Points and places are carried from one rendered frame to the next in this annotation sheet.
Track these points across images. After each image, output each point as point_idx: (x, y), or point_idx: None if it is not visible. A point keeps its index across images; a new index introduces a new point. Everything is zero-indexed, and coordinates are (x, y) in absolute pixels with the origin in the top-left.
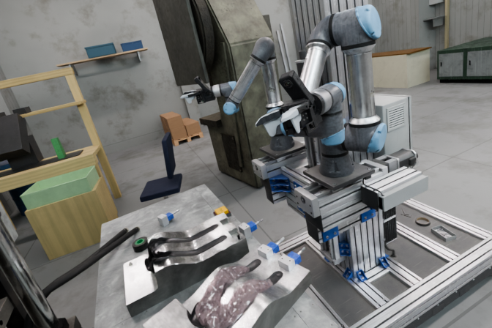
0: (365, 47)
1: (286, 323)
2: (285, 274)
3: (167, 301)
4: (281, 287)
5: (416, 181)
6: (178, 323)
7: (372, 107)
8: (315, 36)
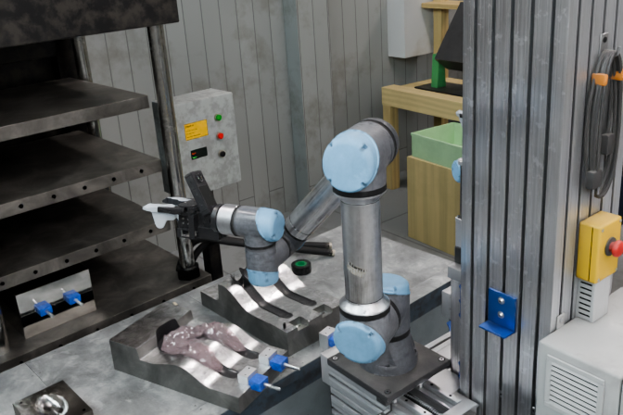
0: (334, 194)
1: (187, 401)
2: (234, 380)
3: (220, 318)
4: (214, 379)
5: None
6: (162, 319)
7: (349, 289)
8: None
